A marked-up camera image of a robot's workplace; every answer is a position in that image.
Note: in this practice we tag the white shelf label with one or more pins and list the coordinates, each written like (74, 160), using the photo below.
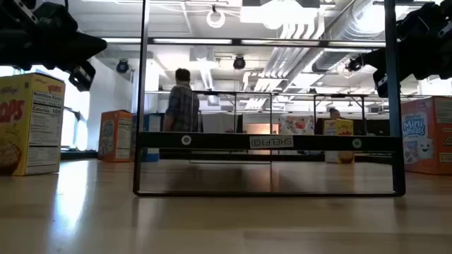
(271, 142)

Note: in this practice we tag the orange Mini Wheats cereal box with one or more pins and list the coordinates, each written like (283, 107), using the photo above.
(427, 135)
(114, 135)

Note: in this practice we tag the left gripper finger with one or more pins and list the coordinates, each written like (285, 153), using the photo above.
(81, 45)
(74, 59)

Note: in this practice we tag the black metal shelf frame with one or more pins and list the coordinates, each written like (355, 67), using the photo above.
(212, 141)

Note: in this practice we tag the yellow Pops cereal box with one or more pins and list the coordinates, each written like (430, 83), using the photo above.
(31, 123)
(339, 127)

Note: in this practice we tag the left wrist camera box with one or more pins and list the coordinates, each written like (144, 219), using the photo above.
(82, 75)

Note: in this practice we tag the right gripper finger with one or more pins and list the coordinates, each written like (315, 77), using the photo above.
(378, 56)
(379, 67)

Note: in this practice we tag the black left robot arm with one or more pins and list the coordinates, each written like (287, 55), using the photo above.
(5, 5)

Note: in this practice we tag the round white sticker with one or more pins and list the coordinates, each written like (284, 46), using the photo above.
(186, 140)
(356, 143)

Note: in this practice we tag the black background table frame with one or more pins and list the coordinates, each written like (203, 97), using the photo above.
(155, 92)
(339, 95)

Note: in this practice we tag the light floral cloth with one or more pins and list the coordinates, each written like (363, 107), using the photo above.
(296, 124)

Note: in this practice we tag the black table edge rail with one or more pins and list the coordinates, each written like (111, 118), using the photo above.
(79, 154)

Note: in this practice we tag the blue cereal box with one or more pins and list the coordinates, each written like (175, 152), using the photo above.
(153, 123)

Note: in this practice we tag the person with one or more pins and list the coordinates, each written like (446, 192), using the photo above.
(182, 106)
(334, 113)

